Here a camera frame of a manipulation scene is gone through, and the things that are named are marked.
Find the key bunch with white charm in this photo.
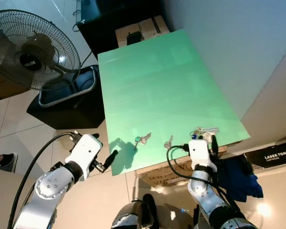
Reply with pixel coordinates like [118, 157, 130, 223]
[190, 125, 220, 143]

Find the dark blue cloth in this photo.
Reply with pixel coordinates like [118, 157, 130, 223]
[214, 154, 265, 202]

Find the key with teal tag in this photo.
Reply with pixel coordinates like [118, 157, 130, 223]
[133, 132, 153, 151]

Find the black bin with metal rim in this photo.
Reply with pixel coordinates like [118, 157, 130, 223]
[26, 64, 106, 130]

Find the single silver key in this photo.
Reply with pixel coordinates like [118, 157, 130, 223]
[163, 135, 174, 150]

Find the printed cardboard box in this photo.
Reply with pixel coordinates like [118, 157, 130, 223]
[133, 146, 229, 187]

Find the black laser toner box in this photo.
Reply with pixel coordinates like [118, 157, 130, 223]
[242, 139, 286, 168]

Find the robot left leg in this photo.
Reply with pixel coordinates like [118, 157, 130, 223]
[110, 194, 159, 229]

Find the plain green board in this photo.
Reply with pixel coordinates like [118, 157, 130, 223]
[97, 28, 251, 177]

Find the dark sneaker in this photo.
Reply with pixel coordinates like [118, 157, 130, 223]
[0, 152, 19, 173]

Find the brown wooden shelf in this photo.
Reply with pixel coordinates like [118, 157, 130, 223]
[0, 67, 28, 102]

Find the small black device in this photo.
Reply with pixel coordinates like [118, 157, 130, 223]
[126, 31, 145, 46]

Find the black cabinet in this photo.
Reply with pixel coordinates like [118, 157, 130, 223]
[75, 0, 166, 59]

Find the plain cardboard box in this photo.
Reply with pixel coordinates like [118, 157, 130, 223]
[115, 15, 171, 48]

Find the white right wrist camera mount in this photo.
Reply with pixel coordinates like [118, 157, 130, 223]
[187, 138, 212, 173]

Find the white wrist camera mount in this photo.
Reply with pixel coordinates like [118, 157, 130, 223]
[66, 134, 103, 182]
[187, 138, 212, 173]

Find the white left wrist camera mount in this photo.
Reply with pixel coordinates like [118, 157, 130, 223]
[66, 134, 103, 182]

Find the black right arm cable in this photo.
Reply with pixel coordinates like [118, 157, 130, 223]
[165, 144, 230, 207]

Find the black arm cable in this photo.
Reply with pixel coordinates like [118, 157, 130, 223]
[6, 131, 82, 229]
[165, 144, 230, 207]

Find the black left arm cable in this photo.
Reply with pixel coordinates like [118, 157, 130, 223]
[6, 131, 82, 229]

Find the black pedestal fan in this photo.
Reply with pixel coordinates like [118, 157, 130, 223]
[0, 10, 82, 92]

